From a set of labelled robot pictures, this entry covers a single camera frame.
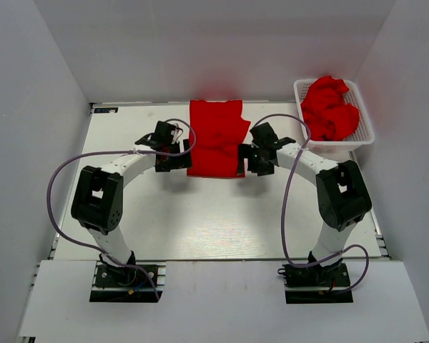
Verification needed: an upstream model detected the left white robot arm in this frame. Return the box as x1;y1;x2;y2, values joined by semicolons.
71;119;197;285

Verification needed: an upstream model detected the red t shirt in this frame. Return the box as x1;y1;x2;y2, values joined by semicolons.
187;100;251;179

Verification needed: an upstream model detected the red t shirts pile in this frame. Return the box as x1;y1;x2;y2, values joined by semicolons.
301;76;360;141

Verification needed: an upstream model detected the white plastic basket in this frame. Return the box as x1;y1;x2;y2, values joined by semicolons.
294;79;375;153

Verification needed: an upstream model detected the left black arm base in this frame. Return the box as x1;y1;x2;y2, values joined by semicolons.
89;261;166;304

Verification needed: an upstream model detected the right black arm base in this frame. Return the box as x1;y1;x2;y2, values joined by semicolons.
277;262;353;304

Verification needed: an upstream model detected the blue table label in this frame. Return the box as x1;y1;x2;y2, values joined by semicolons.
94;107;119;114

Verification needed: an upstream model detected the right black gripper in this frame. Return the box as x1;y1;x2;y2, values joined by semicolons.
237;143;276;176

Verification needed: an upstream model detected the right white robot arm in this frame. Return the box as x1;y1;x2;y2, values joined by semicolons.
237;122;372;285

